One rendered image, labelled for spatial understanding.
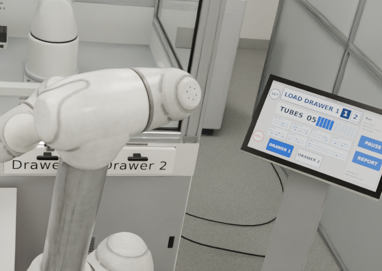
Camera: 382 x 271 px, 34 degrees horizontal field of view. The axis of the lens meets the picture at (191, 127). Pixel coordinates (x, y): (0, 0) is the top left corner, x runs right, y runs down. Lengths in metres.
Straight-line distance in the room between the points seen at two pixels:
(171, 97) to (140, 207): 1.29
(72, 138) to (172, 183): 1.29
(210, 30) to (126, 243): 0.82
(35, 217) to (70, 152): 1.25
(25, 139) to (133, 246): 0.39
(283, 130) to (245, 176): 1.67
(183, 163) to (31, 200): 0.57
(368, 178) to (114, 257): 1.02
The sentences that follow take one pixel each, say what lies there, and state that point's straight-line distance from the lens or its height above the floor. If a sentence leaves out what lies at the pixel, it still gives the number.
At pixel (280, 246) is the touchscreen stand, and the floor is 0.53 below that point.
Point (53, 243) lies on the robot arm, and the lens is 1.41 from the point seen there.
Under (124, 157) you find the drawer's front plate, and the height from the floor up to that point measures 0.89.
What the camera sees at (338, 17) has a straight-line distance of 3.54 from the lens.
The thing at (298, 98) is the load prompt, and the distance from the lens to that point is 2.32.
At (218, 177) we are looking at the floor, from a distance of 3.86.
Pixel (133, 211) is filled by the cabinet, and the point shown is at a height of 0.63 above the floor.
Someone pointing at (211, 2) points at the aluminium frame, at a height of 1.49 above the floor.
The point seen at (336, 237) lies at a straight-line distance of 3.48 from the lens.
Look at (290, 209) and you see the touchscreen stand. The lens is 2.48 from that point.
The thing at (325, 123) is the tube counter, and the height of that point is 1.11.
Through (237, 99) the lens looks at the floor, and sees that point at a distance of 4.85.
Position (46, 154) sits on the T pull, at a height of 0.91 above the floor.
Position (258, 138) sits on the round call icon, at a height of 1.01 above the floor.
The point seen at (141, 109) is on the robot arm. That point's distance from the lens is 1.17.
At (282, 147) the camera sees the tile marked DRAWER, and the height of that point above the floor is 1.01.
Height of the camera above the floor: 2.11
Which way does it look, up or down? 29 degrees down
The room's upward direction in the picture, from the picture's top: 10 degrees clockwise
